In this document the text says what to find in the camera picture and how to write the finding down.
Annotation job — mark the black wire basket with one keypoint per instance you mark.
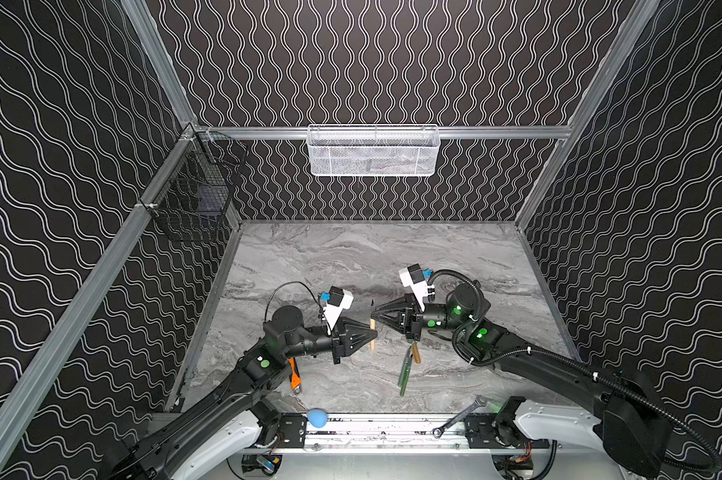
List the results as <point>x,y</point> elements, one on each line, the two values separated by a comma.
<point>196,203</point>

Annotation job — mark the blue ball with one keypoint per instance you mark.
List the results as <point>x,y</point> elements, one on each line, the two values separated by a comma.
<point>318,418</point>

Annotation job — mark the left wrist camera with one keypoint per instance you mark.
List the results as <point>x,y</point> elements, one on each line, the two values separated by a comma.
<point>335,300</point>

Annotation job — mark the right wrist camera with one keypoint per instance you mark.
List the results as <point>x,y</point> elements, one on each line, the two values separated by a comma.
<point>418,280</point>

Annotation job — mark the white wire mesh basket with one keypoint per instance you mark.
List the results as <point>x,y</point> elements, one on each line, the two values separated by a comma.
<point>364,150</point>

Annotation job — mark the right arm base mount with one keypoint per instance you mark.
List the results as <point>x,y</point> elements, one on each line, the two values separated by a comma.
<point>484,431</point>

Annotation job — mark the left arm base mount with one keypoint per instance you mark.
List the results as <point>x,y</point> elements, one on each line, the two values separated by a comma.
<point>287,431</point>

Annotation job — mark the silver wrench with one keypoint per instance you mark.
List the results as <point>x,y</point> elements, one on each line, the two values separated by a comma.
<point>479,402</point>

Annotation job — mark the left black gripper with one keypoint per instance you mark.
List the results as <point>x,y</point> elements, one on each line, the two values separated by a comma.
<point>340,342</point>

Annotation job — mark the tan pen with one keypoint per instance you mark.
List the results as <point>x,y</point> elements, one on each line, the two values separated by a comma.
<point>372,326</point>

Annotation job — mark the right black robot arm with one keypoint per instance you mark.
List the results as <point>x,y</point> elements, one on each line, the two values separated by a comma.
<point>631,424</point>

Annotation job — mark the orange utility knife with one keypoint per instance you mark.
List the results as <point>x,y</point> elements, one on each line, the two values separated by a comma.
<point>295,378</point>

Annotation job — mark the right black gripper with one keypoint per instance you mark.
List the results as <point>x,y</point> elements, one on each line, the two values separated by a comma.
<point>406,320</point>

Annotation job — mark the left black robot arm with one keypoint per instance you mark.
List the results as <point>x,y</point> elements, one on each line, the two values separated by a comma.
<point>260,370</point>

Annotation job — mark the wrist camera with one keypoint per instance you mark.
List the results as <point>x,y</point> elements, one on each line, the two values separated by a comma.
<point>418,280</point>
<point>335,300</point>

